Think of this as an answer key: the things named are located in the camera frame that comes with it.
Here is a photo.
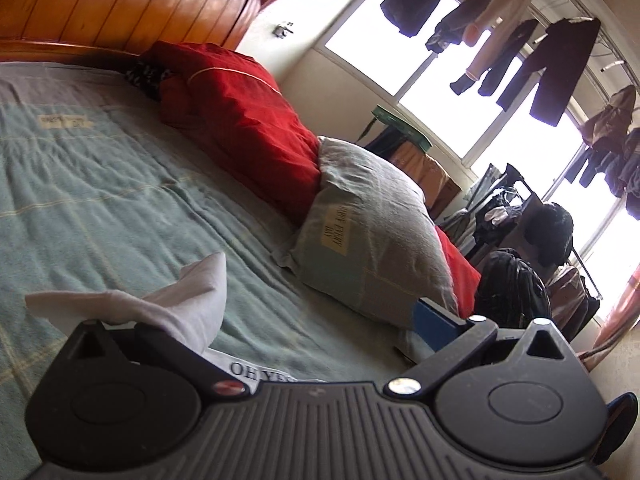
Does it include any red pillow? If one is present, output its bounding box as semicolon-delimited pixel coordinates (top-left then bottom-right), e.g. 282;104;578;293
140;41;322;227

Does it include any grey pillow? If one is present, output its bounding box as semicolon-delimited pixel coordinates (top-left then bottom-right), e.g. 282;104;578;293
272;136;459;332

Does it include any white printed t-shirt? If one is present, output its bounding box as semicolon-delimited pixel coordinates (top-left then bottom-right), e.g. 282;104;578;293
25;252;327;387

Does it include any black draped garment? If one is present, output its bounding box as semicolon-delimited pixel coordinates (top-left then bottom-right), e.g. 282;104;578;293
522;202;576;269

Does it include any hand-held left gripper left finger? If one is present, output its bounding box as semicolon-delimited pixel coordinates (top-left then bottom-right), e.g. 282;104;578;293
64;320;249;402

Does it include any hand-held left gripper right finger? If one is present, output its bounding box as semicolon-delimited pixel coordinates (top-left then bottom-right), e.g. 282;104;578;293
382;297;575;402

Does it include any green checked bed blanket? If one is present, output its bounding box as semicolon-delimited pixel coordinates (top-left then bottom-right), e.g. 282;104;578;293
0;62;417;461

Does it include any row of hanging clothes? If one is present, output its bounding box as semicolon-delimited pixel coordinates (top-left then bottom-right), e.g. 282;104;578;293
372;0;640;212

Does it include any person's dark blue clothing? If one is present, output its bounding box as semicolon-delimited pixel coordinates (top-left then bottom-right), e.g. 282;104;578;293
592;393;639;467

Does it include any window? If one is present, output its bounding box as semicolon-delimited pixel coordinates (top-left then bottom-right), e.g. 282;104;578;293
320;0;640;322

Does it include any brown cardboard box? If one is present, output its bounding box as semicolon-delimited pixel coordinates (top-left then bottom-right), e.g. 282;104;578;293
389;140;462;217

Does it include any wooden headboard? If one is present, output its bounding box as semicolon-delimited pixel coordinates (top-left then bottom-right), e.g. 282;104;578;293
0;0;267;62

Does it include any green plastic stool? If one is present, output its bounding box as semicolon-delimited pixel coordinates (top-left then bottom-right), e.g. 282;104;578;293
356;104;432;152

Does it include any red quilt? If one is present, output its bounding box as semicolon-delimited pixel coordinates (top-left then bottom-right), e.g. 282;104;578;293
434;225;484;317

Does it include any metal clothes rack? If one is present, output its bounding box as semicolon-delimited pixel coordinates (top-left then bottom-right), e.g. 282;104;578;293
440;162;602;311

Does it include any dark patterned cloth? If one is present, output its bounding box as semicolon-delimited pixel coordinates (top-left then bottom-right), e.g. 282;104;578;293
124;59;177;102

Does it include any black backpack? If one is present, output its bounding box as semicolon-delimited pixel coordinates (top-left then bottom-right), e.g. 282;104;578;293
472;248;554;332

